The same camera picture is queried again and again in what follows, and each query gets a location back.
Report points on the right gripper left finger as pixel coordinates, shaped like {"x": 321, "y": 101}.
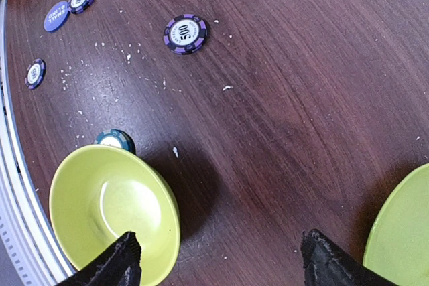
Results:
{"x": 118, "y": 264}

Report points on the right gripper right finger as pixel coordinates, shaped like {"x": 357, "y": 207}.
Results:
{"x": 325, "y": 263}

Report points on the blue small blind button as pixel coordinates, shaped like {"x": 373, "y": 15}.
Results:
{"x": 56, "y": 17}

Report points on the green plate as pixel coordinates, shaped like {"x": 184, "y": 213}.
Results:
{"x": 397, "y": 245}

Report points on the green bowl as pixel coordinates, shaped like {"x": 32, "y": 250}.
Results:
{"x": 98, "y": 193}

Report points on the green poker chip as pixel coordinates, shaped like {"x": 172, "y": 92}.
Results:
{"x": 116, "y": 138}

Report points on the purple 500 chip front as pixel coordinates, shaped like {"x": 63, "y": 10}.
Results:
{"x": 35, "y": 73}

